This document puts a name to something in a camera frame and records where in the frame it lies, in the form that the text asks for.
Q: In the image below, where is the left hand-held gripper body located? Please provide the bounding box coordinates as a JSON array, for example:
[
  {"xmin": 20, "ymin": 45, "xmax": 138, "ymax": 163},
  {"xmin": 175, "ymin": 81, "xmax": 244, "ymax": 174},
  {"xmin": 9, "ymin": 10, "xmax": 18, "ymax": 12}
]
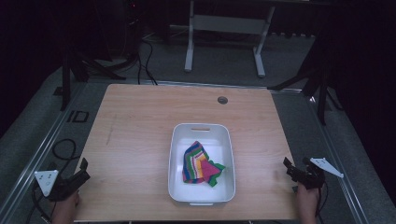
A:
[{"xmin": 34, "ymin": 169, "xmax": 81, "ymax": 203}]

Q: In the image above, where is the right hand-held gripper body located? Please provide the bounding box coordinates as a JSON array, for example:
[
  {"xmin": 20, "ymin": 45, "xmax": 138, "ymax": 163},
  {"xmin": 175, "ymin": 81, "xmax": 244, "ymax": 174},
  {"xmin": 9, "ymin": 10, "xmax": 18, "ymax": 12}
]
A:
[{"xmin": 297, "ymin": 157, "xmax": 346, "ymax": 190}]

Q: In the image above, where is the colourful striped cloth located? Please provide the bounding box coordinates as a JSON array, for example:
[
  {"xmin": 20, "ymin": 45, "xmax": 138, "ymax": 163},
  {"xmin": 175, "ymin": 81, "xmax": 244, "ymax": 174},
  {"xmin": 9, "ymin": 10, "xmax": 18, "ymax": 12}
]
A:
[{"xmin": 181, "ymin": 140, "xmax": 226, "ymax": 189}]

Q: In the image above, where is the white plastic basin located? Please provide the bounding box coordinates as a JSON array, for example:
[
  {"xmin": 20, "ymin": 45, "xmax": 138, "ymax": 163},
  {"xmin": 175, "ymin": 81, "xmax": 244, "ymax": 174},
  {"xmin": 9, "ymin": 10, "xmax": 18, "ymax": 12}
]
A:
[{"xmin": 167, "ymin": 122, "xmax": 236, "ymax": 207}]

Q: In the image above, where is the person's left hand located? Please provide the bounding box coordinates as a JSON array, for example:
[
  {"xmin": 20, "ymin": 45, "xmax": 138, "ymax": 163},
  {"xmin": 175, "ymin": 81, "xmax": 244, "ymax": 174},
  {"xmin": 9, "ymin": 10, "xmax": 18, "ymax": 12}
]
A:
[{"xmin": 50, "ymin": 190, "xmax": 80, "ymax": 224}]

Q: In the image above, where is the person's right hand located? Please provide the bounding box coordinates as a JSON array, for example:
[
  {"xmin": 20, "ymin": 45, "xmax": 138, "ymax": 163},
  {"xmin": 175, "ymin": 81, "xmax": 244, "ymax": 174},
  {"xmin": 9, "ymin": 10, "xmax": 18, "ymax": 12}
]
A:
[{"xmin": 295, "ymin": 181, "xmax": 321, "ymax": 224}]

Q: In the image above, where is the black tripod stand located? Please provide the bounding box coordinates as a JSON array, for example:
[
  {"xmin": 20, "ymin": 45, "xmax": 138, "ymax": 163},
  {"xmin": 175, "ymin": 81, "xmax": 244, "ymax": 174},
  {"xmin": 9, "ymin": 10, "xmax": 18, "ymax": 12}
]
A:
[
  {"xmin": 60, "ymin": 46, "xmax": 127, "ymax": 112},
  {"xmin": 266, "ymin": 31, "xmax": 344, "ymax": 126}
]

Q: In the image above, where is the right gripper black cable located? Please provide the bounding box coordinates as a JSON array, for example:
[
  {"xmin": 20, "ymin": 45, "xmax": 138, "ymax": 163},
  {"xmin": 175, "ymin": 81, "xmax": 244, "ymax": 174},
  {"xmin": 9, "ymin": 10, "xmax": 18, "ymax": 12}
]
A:
[{"xmin": 315, "ymin": 181, "xmax": 329, "ymax": 224}]

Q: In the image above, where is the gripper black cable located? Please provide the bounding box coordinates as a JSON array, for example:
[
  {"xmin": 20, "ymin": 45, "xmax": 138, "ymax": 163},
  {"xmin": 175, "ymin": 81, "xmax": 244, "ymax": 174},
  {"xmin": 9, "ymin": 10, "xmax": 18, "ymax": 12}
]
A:
[
  {"xmin": 30, "ymin": 181, "xmax": 54, "ymax": 223},
  {"xmin": 315, "ymin": 181, "xmax": 329, "ymax": 224}
]

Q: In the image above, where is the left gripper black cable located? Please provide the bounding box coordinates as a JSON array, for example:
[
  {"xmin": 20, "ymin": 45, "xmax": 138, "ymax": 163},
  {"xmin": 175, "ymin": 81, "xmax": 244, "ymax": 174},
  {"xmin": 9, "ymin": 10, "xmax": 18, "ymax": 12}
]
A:
[{"xmin": 30, "ymin": 181, "xmax": 54, "ymax": 223}]

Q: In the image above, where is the metal floor rail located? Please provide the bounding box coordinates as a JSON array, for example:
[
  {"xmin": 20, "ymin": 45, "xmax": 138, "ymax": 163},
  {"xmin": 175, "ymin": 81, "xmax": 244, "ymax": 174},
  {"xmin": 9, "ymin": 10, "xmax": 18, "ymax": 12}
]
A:
[
  {"xmin": 306, "ymin": 92, "xmax": 370, "ymax": 224},
  {"xmin": 0, "ymin": 82, "xmax": 89, "ymax": 220}
]

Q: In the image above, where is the black looped floor cable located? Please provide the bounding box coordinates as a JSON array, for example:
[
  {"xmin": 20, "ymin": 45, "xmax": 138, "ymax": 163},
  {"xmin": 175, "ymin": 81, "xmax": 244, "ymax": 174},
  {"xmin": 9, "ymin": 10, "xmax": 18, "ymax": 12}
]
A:
[{"xmin": 51, "ymin": 138, "xmax": 82, "ymax": 175}]

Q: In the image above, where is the black background cable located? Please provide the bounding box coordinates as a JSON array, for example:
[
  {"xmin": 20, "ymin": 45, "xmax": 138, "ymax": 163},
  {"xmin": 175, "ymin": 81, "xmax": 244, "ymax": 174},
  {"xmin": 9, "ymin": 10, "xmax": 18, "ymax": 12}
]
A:
[{"xmin": 135, "ymin": 38, "xmax": 159, "ymax": 86}]

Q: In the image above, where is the white desk frame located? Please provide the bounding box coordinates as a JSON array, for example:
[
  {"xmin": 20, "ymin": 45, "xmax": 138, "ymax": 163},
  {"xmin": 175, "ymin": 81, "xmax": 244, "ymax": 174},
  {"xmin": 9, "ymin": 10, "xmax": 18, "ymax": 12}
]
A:
[{"xmin": 184, "ymin": 0, "xmax": 276, "ymax": 78}]

